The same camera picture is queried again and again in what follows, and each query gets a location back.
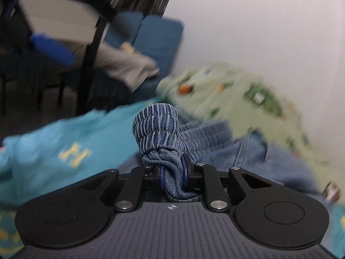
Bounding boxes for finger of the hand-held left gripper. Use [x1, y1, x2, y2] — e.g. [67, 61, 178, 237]
[28, 33, 76, 67]

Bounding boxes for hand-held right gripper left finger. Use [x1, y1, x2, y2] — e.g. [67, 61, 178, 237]
[78, 164, 165, 213]

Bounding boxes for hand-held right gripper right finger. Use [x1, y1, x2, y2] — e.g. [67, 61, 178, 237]
[182, 153, 272, 213]

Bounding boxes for blue denim jeans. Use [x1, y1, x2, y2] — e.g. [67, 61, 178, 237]
[132, 103, 322, 203]

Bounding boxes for cardboard box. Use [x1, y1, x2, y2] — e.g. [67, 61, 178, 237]
[64, 41, 93, 61]

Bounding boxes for white table with dark top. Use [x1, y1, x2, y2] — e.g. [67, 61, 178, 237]
[17, 0, 109, 114]

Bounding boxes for beige pillow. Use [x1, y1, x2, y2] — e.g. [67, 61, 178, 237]
[92, 43, 160, 93]

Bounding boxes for yellow plush toy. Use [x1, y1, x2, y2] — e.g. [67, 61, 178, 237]
[119, 41, 136, 54]

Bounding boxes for blue quilted cushion panel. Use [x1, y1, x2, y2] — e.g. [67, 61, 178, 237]
[103, 11, 144, 49]
[134, 17, 184, 87]

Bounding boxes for green printed fleece blanket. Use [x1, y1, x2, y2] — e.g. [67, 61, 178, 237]
[156, 63, 345, 204]

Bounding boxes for teal smiley bed sheet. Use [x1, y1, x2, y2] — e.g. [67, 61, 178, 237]
[0, 100, 345, 259]

